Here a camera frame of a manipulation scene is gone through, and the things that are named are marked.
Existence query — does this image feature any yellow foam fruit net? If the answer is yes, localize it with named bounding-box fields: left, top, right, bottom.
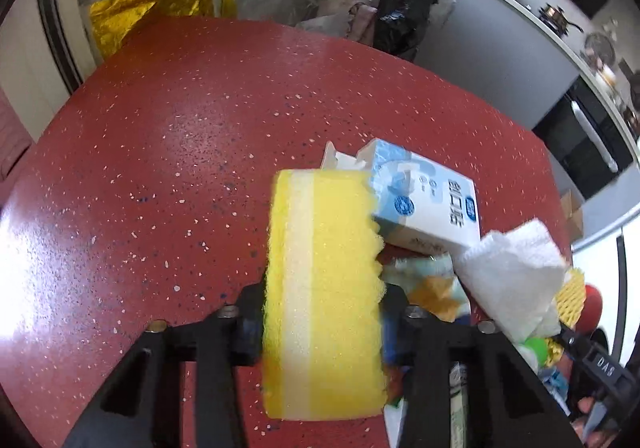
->
left=544, top=267, right=586, bottom=368

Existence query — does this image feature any white tissue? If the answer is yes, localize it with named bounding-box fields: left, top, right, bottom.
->
left=454, top=219, right=567, bottom=343

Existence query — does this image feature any yellow sponge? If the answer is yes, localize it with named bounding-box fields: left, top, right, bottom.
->
left=262, top=169, right=387, bottom=421

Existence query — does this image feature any blue white bandage box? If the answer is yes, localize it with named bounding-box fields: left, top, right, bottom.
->
left=321, top=139, right=480, bottom=255

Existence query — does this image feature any grey kitchen cabinet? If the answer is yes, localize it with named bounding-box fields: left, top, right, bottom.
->
left=414, top=0, right=639, bottom=237

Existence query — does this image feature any red stool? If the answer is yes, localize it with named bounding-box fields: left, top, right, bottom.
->
left=575, top=284, right=603, bottom=335

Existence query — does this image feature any white refrigerator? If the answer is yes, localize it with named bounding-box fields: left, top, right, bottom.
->
left=572, top=215, right=639, bottom=364

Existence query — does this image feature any cardboard box on floor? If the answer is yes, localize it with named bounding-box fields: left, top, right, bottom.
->
left=561, top=190, right=584, bottom=244

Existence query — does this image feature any black built-in oven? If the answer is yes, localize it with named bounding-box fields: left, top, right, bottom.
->
left=533, top=77, right=632, bottom=200

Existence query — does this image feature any black plastic bag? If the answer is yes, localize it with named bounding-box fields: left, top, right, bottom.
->
left=373, top=0, right=438, bottom=62

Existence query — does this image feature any gold foil bag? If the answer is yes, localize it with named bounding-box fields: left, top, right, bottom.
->
left=89, top=0, right=215, bottom=59

